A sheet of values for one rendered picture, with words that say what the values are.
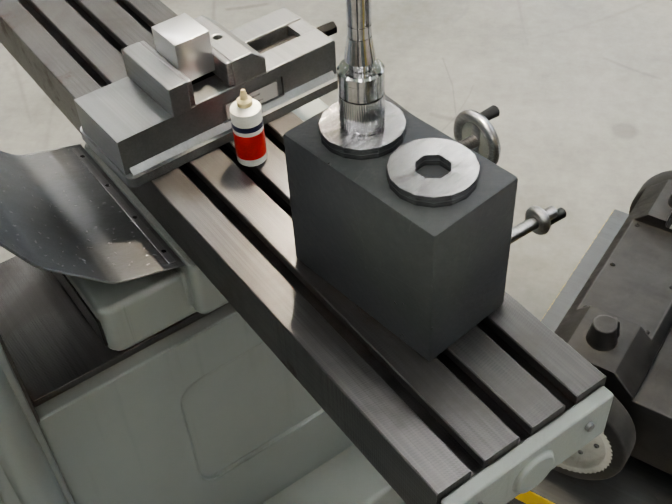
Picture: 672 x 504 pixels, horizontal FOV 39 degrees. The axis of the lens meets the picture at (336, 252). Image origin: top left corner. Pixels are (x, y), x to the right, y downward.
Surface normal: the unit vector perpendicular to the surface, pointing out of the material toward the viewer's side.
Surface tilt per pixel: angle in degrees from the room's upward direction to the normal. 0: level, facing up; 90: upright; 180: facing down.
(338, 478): 0
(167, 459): 90
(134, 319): 90
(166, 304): 90
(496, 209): 90
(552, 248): 0
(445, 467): 0
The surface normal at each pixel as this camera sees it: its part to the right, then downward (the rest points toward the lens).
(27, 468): 0.88, 0.29
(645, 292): -0.04, -0.70
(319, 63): 0.61, 0.54
